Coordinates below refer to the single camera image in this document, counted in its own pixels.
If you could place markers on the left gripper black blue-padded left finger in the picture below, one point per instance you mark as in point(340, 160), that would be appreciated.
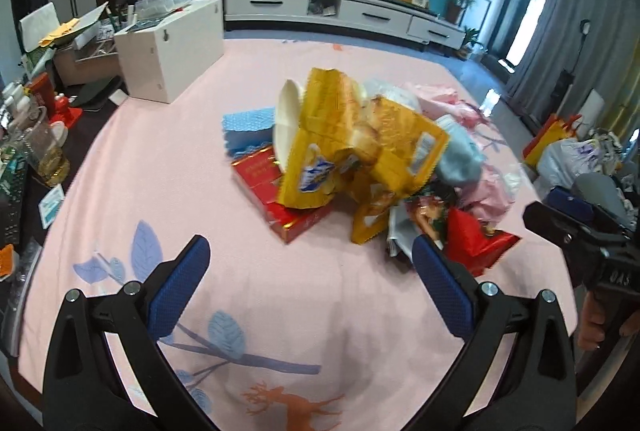
point(165, 290)

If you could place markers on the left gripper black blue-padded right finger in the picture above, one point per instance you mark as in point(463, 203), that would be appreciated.
point(515, 370)

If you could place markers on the red cigarette carton box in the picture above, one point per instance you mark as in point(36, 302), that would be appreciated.
point(259, 176)

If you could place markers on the blue woven cloth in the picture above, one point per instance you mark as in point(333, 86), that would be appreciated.
point(247, 131)

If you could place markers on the person's right hand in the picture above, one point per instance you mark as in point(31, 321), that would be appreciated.
point(591, 331)

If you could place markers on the white plastic shopping bag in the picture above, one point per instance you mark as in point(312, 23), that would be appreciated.
point(563, 161)

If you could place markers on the pink plastic bag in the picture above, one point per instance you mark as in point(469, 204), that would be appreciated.
point(492, 197)

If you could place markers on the orange gift bag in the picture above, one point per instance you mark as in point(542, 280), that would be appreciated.
point(555, 129)

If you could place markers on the red foil wrapper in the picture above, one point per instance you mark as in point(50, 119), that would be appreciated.
point(473, 245)

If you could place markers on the light blue knit cloth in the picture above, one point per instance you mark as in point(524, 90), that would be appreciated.
point(462, 162)

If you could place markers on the orange snack wrapper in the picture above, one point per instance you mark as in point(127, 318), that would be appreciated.
point(398, 150)

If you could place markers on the grey curtain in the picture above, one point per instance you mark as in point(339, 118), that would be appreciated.
point(593, 39)

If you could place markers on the pink floral tablecloth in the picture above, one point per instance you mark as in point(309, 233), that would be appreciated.
point(317, 334)

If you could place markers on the clear glass cup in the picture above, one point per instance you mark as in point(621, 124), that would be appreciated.
point(42, 151)

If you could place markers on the small floor potted plant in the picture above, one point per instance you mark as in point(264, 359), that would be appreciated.
point(471, 47)

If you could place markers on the potted green plant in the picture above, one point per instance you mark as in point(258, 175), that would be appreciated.
point(454, 9)

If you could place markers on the yellow snack bag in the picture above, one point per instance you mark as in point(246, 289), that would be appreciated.
point(331, 109)

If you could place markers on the white paper plate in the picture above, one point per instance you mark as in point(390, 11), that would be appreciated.
point(286, 120)

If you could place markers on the white wooden box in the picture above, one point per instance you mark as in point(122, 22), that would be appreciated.
point(160, 62)

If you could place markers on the white TV cabinet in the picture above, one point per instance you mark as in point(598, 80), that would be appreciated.
point(375, 17)

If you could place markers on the clear plastic container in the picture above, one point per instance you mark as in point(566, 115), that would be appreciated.
point(151, 9)

